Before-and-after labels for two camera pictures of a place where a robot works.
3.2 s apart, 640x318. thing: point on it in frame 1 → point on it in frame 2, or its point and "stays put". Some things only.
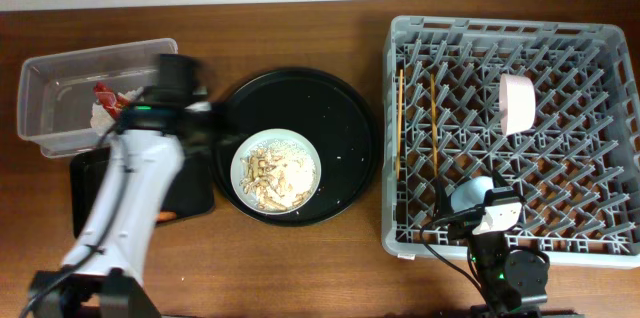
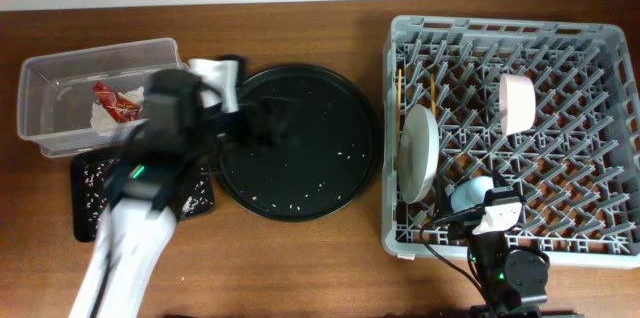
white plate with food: [275, 171] → [418, 152]
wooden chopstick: [400, 115] stays put
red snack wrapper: [112, 102] stays put
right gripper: [443, 213] stays put
